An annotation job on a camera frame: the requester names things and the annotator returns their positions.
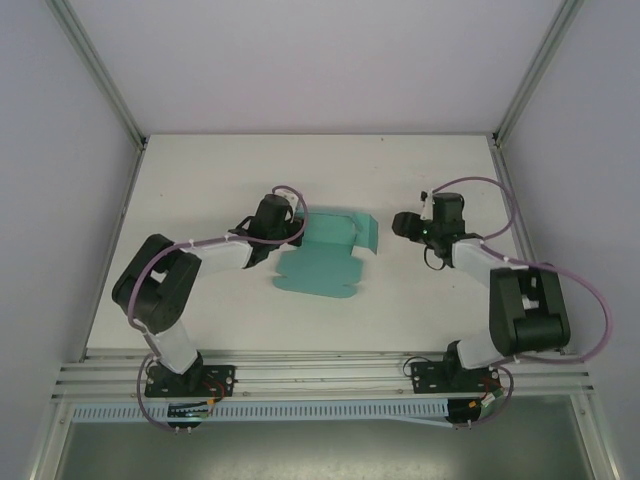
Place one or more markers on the teal corrugated paper box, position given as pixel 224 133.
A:
pixel 315 270

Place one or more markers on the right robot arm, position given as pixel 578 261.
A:
pixel 525 310

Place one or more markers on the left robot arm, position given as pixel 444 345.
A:
pixel 150 290

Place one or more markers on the black round electronics housing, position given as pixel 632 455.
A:
pixel 186 424
pixel 462 412

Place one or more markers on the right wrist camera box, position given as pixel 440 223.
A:
pixel 426 205

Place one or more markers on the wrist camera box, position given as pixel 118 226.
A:
pixel 286 195
pixel 426 205

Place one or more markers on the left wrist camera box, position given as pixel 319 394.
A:
pixel 286 195

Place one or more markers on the aluminium mounting rail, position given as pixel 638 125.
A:
pixel 320 372

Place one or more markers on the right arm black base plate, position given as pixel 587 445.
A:
pixel 425 377

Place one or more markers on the aluminium table side rail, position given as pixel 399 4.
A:
pixel 114 225

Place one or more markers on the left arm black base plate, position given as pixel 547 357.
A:
pixel 220 375

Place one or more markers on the aluminium frame post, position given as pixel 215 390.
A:
pixel 98 75
pixel 535 75

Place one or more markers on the aluminium lower frame leg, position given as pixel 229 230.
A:
pixel 597 440
pixel 47 445

